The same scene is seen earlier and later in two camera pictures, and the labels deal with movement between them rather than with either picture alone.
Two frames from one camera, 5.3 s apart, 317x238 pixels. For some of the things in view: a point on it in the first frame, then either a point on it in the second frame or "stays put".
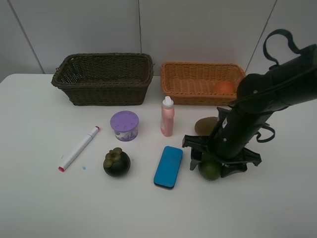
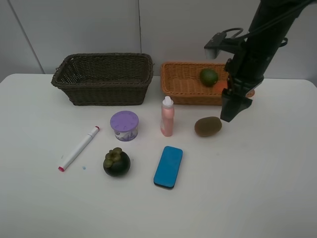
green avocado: x=210 y=169 → x=208 y=77
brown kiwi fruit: x=204 y=126 stays put
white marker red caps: x=79 y=149 stays put
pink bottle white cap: x=167 y=120 stays put
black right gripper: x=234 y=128 → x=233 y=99
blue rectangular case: x=168 y=167 stays put
